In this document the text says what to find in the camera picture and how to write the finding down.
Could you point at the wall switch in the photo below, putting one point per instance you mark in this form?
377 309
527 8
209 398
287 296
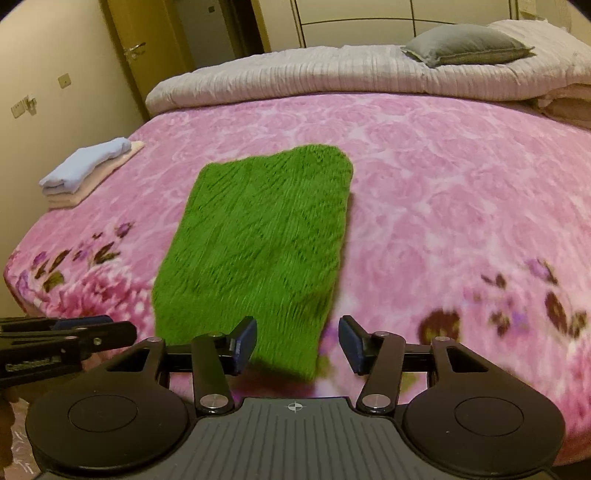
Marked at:
65 81

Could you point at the grey pillow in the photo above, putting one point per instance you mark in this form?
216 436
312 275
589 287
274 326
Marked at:
461 46

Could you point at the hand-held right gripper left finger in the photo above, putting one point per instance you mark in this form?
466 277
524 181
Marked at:
242 346

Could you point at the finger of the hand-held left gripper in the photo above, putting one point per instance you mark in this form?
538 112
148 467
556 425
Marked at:
113 334
83 321

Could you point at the yellow wooden door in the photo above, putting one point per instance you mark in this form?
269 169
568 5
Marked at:
157 32

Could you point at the white ribbed quilt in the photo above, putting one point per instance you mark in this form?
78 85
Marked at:
300 74

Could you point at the wall socket with plug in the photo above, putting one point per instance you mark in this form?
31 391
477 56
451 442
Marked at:
23 107

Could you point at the pink floral blanket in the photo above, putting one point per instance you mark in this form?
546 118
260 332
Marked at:
461 184

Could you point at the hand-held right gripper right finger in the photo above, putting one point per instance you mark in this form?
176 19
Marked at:
352 344

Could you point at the folded cream garment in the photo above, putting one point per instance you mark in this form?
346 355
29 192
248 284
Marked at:
94 186

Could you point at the folded light blue garment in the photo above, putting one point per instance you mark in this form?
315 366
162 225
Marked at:
83 164

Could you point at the green knitted sweater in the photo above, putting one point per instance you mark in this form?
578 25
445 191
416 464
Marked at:
258 230

